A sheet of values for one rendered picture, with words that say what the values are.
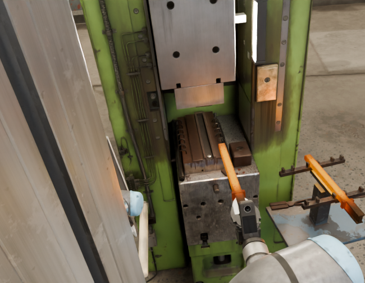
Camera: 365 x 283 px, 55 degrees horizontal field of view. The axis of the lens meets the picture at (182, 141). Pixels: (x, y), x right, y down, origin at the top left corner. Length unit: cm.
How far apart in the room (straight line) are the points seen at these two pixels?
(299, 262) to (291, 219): 110
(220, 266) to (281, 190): 59
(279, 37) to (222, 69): 31
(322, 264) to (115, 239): 55
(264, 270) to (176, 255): 167
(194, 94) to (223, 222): 72
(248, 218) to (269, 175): 89
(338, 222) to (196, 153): 73
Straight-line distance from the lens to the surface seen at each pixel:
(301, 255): 71
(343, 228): 180
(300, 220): 179
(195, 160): 161
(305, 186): 298
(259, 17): 148
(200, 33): 134
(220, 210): 177
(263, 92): 163
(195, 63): 137
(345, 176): 315
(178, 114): 203
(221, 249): 200
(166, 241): 222
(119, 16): 146
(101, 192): 17
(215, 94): 144
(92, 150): 16
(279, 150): 187
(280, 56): 161
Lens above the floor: 199
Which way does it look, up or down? 35 degrees down
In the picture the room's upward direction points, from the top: 7 degrees counter-clockwise
